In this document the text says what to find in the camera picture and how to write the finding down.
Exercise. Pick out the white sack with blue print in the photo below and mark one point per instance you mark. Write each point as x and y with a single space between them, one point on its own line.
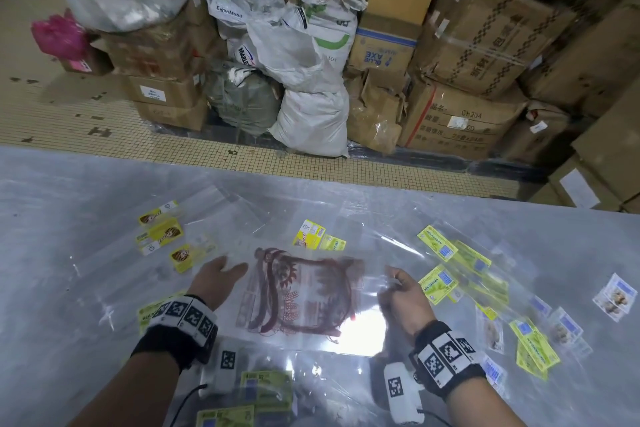
225 1

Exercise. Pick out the cardboard boxes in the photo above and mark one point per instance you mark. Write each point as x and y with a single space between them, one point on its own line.
605 151

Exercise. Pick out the cardboard box with red print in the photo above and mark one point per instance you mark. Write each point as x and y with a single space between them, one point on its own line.
460 121

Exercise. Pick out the white labelled bag apart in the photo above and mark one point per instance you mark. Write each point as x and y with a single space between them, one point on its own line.
610 296

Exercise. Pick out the person's right forearm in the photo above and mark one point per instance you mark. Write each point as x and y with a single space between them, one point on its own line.
480 406

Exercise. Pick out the cardboard box with checker pattern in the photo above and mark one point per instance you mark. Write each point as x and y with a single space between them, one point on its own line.
490 36

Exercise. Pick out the plain white sack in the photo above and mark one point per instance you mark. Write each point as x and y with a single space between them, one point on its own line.
310 124

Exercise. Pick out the low cardboard box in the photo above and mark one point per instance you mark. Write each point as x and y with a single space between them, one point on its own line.
172 116

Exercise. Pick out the stack of bagged red headbands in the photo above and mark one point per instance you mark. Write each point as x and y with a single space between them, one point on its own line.
300 291

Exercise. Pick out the black marker wristband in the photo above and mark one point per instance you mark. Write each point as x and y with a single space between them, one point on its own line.
170 336
445 361

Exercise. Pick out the large brown cardboard box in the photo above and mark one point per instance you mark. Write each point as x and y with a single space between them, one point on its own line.
585 66

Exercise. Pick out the cardboard box with blue stripe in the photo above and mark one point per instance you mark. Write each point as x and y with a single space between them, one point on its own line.
382 49

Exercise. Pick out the small cardboard box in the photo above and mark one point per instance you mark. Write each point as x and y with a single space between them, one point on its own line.
92 64

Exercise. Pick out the small labelled brown box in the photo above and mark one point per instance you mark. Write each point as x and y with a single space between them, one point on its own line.
537 136

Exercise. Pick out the cardboard box with white label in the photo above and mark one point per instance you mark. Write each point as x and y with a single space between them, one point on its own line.
175 91

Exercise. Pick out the person's left hand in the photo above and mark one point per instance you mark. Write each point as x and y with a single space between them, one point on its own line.
215 281

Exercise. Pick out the grey table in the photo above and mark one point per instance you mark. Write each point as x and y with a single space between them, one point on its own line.
50 241

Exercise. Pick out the crumpled white sack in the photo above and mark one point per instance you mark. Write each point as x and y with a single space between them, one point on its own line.
285 54

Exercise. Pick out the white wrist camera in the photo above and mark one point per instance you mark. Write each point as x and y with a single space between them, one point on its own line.
400 391
225 364

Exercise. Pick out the grey-green sack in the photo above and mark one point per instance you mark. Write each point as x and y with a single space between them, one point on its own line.
242 99

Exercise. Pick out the person's left forearm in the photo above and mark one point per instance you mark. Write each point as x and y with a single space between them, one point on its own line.
130 396

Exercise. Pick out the person's right hand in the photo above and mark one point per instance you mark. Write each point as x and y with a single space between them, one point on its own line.
410 309

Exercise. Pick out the pink plastic bag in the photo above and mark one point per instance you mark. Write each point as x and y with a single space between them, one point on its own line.
60 36

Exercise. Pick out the torn brown cardboard box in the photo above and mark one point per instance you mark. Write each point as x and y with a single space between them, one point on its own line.
372 114

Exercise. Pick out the dark cardboard box red marks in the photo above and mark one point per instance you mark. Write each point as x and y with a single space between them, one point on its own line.
150 54

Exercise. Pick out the clear bags with labels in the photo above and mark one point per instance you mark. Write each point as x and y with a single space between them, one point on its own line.
450 251

